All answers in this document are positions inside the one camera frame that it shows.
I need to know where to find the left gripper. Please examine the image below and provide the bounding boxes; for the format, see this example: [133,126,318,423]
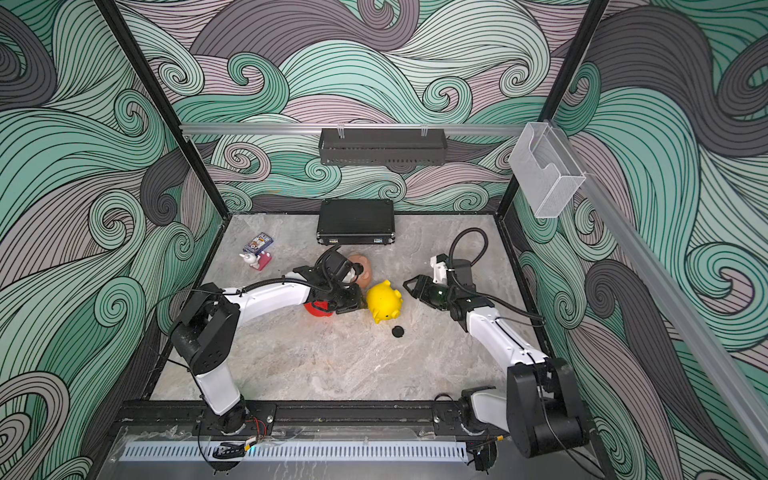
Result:
[325,283,370,315]

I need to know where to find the pink piggy bank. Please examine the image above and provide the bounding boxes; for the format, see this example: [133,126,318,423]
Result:
[349,254,373,290]

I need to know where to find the red piggy bank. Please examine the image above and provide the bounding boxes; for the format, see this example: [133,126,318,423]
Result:
[304,301,335,318]

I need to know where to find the yellow piggy bank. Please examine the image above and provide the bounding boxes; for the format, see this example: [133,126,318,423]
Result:
[366,280,403,324]

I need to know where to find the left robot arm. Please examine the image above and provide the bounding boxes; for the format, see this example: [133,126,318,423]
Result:
[169,269,365,435]

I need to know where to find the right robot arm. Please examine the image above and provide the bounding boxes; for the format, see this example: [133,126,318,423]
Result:
[403,275,588,458]

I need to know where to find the black case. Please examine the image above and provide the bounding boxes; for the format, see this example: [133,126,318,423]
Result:
[316,199,396,246]

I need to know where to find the white pink bunny toy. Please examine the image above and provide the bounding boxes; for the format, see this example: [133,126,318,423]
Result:
[240,252,272,271]

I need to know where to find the card box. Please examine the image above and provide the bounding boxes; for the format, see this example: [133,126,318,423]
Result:
[243,232,274,255]

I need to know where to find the clear plastic holder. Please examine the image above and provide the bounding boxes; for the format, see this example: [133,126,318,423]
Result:
[509,122,586,219]

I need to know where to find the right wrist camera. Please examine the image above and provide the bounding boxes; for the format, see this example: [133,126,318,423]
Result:
[430,254,448,286]

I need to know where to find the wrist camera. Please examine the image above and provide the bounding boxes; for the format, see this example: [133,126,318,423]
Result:
[430,254,448,286]
[315,245,355,286]

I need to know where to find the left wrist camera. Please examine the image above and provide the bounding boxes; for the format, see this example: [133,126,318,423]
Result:
[315,245,355,286]

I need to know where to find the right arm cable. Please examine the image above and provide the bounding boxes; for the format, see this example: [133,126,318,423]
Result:
[448,227,547,322]

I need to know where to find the black wall shelf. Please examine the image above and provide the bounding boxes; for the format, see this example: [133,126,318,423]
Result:
[318,129,448,167]

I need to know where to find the white cable duct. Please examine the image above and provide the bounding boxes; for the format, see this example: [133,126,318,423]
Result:
[118,440,468,463]

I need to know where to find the aluminium rail back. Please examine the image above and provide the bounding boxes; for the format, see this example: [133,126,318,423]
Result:
[179,122,525,137]

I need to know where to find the aluminium rail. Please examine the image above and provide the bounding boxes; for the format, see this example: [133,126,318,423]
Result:
[547,123,767,459]
[179,122,525,137]

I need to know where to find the aluminium rail right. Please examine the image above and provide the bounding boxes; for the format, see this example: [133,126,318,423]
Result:
[547,123,767,459]

